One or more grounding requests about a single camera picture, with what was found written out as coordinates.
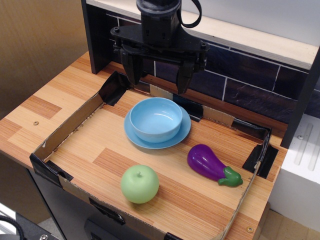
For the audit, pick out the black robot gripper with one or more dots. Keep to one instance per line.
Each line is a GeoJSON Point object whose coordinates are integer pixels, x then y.
{"type": "Point", "coordinates": [161, 36]}

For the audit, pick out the light blue bowl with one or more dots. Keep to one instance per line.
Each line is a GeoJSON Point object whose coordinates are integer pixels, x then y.
{"type": "Point", "coordinates": [156, 119]}

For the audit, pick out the light blue plate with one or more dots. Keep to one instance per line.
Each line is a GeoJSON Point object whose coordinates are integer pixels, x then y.
{"type": "Point", "coordinates": [181, 135]}

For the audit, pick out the cardboard tray border with tape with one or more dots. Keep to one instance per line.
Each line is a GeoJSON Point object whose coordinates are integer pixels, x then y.
{"type": "Point", "coordinates": [79, 167]}

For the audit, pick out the purple toy eggplant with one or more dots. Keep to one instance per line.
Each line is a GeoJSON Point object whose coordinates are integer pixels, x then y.
{"type": "Point", "coordinates": [203, 160]}

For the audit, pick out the dark tile backsplash shelf unit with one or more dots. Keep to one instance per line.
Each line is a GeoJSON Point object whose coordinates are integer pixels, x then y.
{"type": "Point", "coordinates": [270, 80]}

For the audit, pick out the green toy apple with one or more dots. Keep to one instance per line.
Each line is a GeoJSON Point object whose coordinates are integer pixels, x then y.
{"type": "Point", "coordinates": [139, 184]}

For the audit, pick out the white foam block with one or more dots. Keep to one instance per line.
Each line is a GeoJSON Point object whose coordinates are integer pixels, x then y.
{"type": "Point", "coordinates": [296, 192]}

